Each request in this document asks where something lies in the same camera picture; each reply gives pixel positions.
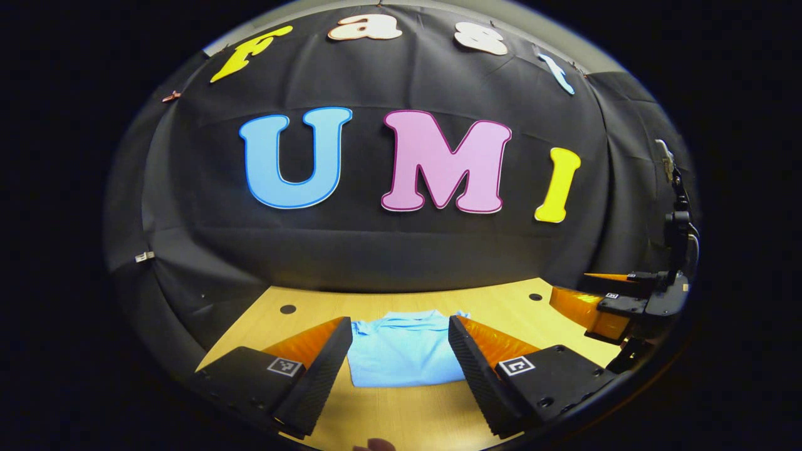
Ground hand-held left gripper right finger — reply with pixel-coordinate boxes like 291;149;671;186
448;315;621;439

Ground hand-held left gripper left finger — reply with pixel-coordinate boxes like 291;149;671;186
188;316;353;439

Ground light blue T-shirt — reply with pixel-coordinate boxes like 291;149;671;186
346;309;471;388

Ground black backdrop cloth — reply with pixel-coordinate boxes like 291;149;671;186
103;3;699;376

